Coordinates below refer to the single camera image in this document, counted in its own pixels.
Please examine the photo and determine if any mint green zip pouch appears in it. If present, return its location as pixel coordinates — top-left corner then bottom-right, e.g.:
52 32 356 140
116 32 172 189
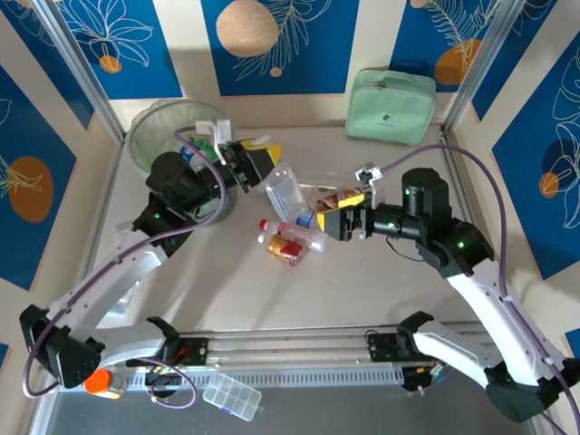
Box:
343 66 439 147

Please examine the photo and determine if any red-capped clear bottle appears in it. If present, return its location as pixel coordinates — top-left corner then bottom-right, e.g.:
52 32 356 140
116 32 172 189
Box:
258 218 330 253

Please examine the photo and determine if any jar with orange cap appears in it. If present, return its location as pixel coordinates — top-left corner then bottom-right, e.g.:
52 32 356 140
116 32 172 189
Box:
83 367 129 401

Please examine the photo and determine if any brown drink bottle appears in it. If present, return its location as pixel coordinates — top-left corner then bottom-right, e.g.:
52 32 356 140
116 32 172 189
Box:
314 188 366 214

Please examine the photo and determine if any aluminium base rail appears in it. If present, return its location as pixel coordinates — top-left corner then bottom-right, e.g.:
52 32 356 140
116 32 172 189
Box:
40 320 499 371

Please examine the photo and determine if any grey metal base panel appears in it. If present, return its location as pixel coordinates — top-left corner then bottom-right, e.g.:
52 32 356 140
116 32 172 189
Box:
29 360 552 435

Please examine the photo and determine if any blue-capped blue-label clear bottle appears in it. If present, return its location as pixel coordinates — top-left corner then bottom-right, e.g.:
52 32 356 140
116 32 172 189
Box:
295 208 319 230

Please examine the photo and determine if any clear bottle white cap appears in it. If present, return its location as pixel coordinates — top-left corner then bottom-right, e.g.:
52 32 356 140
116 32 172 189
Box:
296 168 345 189

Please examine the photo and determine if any aluminium frame post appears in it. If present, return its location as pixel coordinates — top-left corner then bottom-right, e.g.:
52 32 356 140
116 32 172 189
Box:
441 0 529 137
29 0 128 144

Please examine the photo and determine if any white slotted cable duct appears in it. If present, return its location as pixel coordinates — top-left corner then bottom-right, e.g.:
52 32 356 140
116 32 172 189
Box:
56 366 407 391

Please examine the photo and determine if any translucent bin with green liner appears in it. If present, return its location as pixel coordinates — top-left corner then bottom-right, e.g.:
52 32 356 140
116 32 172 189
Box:
125 99 239 226

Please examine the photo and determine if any red-gold label clear bottle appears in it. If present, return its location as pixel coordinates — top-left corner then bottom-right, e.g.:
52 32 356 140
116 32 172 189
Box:
256 231 305 268

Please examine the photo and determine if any large blue-label clear bottle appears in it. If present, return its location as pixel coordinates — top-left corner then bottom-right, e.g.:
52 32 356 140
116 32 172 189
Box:
179 140 200 165

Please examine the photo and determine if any clear plastic compartment box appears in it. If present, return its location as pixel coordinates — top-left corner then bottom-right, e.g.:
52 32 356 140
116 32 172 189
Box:
201 372 265 422

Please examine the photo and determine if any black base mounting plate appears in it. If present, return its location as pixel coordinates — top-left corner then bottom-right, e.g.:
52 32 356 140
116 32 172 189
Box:
364 329 409 363
122 337 210 369

